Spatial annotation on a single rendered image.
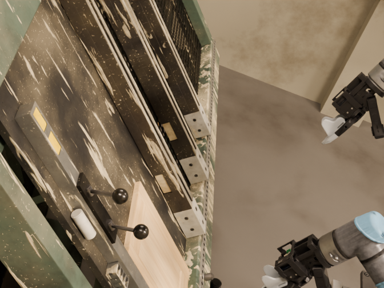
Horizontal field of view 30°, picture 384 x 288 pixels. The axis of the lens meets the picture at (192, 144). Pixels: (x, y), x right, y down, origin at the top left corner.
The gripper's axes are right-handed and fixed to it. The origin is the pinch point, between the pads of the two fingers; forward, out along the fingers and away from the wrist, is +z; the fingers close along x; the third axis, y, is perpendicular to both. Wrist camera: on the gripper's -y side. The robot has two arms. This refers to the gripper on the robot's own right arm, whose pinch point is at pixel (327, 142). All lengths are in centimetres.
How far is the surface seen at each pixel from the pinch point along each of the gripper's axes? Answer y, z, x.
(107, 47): 63, 25, -3
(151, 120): 40, 37, -20
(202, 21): 60, 28, -153
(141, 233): 21, 39, 40
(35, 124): 55, 33, 50
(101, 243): 26, 51, 34
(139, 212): 24, 52, 3
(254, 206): -31, 93, -199
